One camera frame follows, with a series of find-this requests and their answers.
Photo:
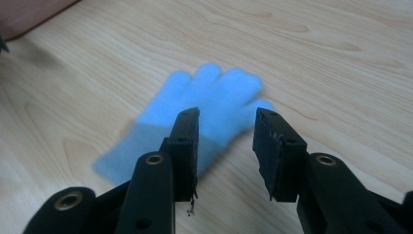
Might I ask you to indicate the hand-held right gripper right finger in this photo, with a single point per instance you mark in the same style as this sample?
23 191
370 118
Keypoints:
279 156

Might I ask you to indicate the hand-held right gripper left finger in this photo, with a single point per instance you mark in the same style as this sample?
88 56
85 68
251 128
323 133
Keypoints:
185 152

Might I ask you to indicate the blue glove grey cuff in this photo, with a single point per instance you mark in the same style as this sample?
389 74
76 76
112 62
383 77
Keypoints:
214 94

